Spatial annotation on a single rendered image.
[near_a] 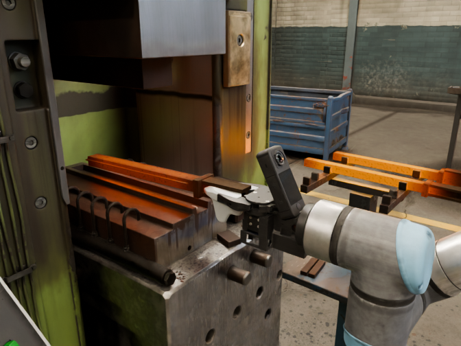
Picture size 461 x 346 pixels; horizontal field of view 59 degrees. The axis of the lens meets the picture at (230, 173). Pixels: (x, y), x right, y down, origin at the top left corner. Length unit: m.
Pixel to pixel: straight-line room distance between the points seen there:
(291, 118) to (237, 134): 3.42
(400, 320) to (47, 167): 0.58
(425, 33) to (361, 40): 1.12
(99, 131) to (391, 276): 0.86
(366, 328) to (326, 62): 8.28
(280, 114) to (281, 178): 3.90
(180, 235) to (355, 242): 0.32
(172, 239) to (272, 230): 0.18
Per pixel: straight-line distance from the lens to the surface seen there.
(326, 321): 2.14
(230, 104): 1.03
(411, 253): 0.57
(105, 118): 1.19
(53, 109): 0.70
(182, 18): 0.69
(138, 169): 0.85
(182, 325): 0.74
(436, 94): 8.20
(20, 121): 0.69
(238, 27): 1.01
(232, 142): 1.06
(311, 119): 4.39
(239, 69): 1.01
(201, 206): 0.80
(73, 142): 1.14
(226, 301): 0.83
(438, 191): 1.13
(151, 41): 0.64
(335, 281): 1.17
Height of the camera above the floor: 1.30
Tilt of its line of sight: 19 degrees down
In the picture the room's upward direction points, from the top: straight up
